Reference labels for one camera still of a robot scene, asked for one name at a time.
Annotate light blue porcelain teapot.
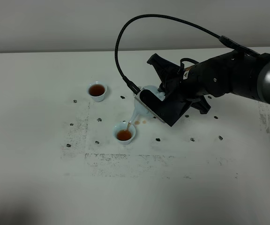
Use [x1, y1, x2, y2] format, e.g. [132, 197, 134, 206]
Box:
[128, 85, 165, 124]

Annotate near light blue teacup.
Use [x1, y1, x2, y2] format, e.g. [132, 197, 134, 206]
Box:
[112, 122, 136, 145]

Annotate light blue teacup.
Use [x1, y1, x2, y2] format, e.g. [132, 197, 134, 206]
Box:
[87, 81, 107, 102]
[112, 122, 136, 145]

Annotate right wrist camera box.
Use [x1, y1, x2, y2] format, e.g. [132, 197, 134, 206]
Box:
[136, 89, 191, 126]

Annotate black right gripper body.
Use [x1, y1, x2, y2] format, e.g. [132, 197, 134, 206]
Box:
[158, 58, 210, 100]

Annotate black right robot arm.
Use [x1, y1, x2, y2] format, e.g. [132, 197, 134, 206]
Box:
[139, 51, 270, 125]

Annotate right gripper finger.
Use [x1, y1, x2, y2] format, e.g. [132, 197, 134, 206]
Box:
[187, 96, 211, 114]
[147, 53, 180, 82]

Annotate far light blue teacup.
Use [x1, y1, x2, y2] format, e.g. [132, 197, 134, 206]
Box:
[87, 81, 107, 102]

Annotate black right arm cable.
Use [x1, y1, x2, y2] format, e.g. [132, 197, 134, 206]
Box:
[114, 14, 260, 93]

